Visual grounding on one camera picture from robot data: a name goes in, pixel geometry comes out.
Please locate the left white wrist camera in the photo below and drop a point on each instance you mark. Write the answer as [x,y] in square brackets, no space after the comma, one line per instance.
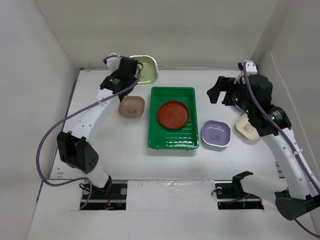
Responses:
[112,61]

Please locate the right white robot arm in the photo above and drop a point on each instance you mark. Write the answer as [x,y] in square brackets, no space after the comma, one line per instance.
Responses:
[300,194]

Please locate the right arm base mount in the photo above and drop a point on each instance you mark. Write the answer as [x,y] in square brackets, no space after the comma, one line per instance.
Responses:
[228,199]

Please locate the green square panda plate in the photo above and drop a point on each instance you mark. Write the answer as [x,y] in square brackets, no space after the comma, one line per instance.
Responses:
[149,71]

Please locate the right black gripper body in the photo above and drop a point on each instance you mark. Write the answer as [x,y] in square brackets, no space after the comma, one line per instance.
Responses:
[240,100]

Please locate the green plastic bin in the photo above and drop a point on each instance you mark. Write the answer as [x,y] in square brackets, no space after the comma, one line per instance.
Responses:
[161,138]

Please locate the cream square panda plate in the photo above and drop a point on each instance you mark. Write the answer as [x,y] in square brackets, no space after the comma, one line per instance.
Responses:
[246,129]

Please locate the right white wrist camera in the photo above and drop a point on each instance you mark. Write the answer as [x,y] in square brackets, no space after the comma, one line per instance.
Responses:
[250,67]

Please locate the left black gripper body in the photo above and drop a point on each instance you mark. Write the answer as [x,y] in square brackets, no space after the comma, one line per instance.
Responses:
[134,78]

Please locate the red round plate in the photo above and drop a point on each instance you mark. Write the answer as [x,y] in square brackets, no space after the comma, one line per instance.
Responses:
[173,115]

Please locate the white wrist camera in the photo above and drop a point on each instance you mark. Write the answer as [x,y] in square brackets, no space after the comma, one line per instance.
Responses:
[250,67]
[112,61]

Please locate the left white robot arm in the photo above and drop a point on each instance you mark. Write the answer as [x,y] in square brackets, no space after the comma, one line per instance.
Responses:
[75,146]

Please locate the purple square panda plate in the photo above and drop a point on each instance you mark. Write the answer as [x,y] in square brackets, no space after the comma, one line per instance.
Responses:
[216,133]

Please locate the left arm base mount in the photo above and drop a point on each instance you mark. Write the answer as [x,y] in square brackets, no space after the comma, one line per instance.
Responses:
[116,200]

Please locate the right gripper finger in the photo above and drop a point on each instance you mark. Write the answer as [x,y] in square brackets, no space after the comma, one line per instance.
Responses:
[223,84]
[229,98]

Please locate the pink square panda plate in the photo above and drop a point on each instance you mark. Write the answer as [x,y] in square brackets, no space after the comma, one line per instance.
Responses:
[132,107]

